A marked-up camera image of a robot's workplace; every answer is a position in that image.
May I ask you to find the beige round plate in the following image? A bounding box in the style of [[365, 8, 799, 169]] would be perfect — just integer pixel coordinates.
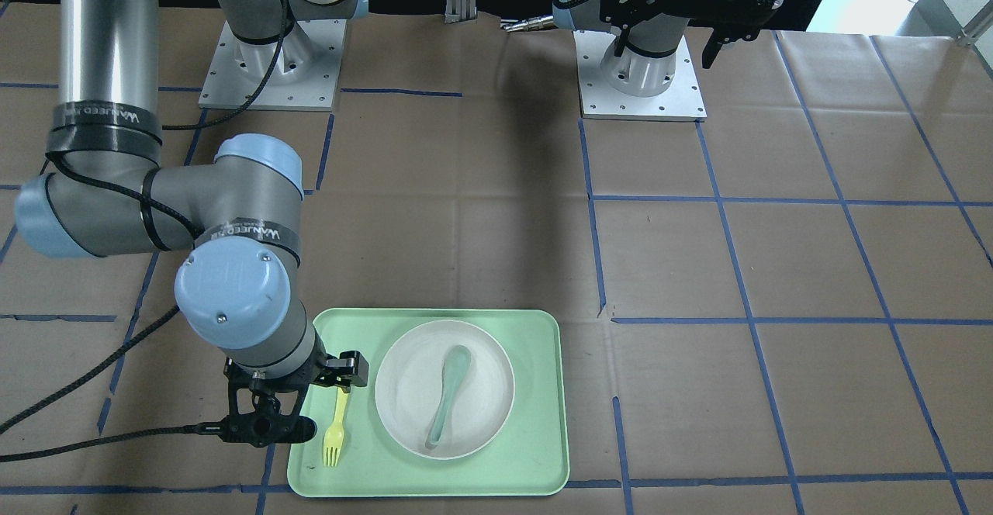
[[375, 320, 517, 461]]

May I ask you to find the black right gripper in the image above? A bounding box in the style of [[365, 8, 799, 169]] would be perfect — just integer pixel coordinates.
[[221, 350, 369, 448]]

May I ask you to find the yellow plastic fork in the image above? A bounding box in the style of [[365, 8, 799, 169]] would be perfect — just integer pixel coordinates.
[[320, 388, 350, 468]]

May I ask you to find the light green rectangular tray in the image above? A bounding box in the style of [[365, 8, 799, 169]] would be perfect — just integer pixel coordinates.
[[286, 309, 569, 497]]

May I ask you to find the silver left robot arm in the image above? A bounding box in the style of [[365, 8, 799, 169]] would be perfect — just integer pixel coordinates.
[[552, 0, 784, 97]]

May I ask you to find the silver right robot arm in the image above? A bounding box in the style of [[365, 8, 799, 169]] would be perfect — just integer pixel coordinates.
[[2, 0, 369, 448]]

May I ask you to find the pale green plastic spoon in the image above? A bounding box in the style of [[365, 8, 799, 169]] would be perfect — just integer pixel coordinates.
[[425, 344, 472, 449]]

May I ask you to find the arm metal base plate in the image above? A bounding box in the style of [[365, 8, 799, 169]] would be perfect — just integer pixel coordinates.
[[199, 19, 350, 112], [573, 31, 708, 122]]

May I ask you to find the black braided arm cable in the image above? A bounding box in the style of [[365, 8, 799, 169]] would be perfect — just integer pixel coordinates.
[[0, 306, 234, 463]]

